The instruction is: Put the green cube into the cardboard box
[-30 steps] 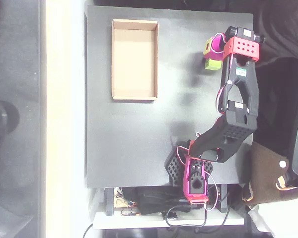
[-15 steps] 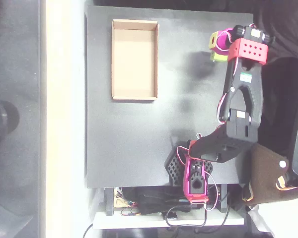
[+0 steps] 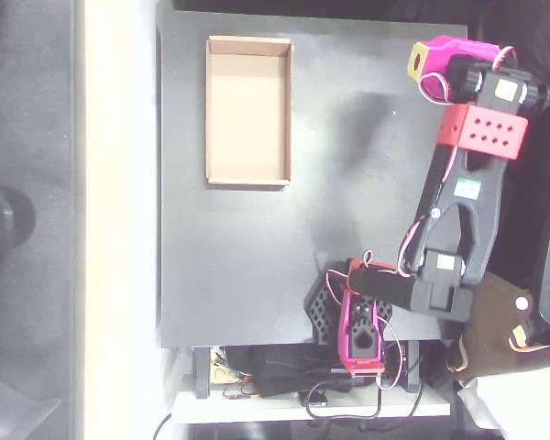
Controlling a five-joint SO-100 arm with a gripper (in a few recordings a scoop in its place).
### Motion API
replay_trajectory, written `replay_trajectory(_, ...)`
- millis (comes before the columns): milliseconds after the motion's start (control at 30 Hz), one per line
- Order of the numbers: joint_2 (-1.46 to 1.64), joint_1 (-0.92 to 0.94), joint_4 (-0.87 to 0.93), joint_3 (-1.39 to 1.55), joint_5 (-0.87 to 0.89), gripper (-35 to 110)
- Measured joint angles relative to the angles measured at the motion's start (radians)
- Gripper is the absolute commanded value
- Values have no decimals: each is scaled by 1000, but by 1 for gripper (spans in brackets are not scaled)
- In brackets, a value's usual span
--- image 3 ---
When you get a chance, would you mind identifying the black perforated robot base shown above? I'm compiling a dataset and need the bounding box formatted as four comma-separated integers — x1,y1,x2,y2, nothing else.
302,277,395,345

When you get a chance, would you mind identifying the shallow cardboard box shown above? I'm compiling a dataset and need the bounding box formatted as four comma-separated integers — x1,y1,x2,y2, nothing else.
204,35,295,188

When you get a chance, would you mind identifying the black work board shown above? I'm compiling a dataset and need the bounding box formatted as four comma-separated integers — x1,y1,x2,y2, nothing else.
155,8,469,349

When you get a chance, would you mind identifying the white plastic bag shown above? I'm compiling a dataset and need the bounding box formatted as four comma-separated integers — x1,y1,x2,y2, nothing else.
453,352,550,440

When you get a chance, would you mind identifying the small black controller module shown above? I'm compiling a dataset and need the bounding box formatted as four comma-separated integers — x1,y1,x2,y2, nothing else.
300,391,329,408

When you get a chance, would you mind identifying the beige perforated part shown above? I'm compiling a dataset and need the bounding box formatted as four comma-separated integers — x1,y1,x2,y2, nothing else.
210,347,237,386

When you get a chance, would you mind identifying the white shelf board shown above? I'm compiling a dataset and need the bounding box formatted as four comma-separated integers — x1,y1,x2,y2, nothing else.
170,389,453,425

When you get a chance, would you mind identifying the black cylindrical object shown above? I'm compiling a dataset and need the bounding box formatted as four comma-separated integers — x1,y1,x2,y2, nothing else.
0,182,38,285

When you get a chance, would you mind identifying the black looped cable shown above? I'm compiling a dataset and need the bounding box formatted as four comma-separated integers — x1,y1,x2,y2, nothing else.
302,379,425,421

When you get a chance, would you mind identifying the small wired circuit board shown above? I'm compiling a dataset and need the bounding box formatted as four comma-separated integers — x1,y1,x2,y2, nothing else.
222,384,262,401

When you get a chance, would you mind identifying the black hanging cable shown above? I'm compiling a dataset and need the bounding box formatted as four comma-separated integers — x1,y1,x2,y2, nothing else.
153,412,173,440

